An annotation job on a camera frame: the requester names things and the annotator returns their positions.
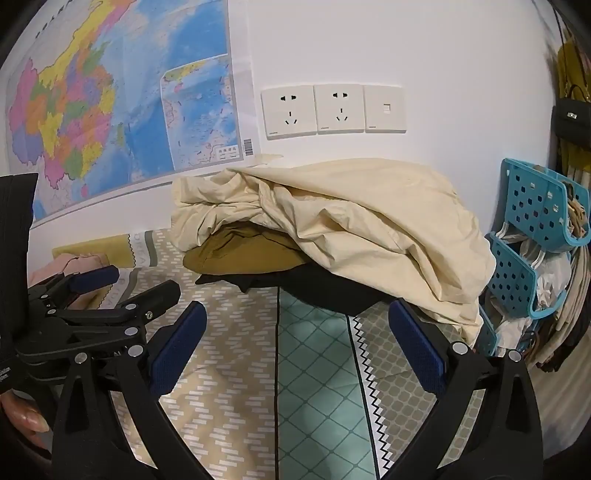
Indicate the patterned bed sheet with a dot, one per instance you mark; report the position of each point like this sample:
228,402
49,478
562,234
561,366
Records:
258,360

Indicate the black handbag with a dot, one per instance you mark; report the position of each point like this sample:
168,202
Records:
572,122

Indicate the light pink folded garment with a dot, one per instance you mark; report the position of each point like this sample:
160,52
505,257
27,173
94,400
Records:
60,270

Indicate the olive green garment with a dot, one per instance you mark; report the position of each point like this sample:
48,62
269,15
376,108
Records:
240,254

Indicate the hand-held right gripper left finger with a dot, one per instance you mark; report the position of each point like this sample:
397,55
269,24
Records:
178,350

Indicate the white wall data plate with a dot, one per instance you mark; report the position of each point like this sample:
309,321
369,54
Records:
384,108

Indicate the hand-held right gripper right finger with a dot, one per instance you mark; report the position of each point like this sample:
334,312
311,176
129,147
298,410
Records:
415,341

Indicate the colourful wall map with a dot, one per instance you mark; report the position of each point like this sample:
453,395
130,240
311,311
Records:
92,92

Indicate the cream large garment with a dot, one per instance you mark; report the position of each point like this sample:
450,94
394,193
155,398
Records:
369,230

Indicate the white wall socket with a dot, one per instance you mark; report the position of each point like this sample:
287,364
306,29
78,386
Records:
339,108
288,113

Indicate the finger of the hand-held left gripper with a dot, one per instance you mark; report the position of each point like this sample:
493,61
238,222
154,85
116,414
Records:
152,295
99,277

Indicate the black garment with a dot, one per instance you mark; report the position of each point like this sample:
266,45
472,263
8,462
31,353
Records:
323,286

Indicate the person's left hand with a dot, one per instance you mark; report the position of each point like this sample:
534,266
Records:
23,417

